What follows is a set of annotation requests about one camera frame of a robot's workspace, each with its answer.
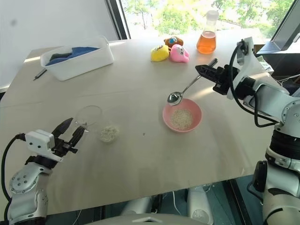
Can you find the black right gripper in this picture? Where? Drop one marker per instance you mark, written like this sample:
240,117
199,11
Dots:
226,78

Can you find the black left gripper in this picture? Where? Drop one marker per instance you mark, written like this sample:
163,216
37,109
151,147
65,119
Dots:
63,146

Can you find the metal spoon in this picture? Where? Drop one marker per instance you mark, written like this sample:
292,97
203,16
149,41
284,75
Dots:
174,99

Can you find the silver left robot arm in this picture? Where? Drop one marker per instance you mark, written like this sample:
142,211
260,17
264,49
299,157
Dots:
24,181

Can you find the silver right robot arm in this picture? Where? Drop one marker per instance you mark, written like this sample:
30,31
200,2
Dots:
281,168

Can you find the oatmeal in glass mug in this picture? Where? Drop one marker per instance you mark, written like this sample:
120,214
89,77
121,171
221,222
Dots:
109,134

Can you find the oatmeal in pink bowl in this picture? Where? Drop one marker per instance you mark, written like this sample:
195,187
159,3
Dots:
181,119

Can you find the pink bowl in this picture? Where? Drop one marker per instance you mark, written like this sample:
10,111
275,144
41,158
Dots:
169,114

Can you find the glass flask with orange liquid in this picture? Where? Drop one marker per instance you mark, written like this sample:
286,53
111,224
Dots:
206,44

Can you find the pink plush toy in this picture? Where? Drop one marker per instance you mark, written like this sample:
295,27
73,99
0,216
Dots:
179,54

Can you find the brown plush toy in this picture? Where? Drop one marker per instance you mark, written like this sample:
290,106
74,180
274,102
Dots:
178,42

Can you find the yellow plush toy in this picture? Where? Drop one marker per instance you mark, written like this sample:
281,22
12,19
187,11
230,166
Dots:
159,54

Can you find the grey pen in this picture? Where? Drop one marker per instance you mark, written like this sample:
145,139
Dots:
39,74

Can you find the white plastic bin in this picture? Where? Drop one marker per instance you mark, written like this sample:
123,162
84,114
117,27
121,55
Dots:
79,64

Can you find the blue cloth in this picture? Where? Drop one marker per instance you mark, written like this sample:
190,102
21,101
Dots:
82,52

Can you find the grey rounded robot leg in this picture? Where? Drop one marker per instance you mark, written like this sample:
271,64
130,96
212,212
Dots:
138,206
199,204

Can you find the grey robot torso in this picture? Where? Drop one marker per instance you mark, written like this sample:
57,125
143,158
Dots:
140,220

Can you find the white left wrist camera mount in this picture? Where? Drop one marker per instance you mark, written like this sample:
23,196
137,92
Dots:
38,140

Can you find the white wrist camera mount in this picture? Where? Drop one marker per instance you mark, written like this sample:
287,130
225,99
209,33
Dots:
247,63
38,140

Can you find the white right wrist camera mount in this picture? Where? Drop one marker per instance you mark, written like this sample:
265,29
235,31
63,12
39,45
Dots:
247,63

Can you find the dark window frame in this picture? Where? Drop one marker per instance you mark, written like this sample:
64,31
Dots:
122,21

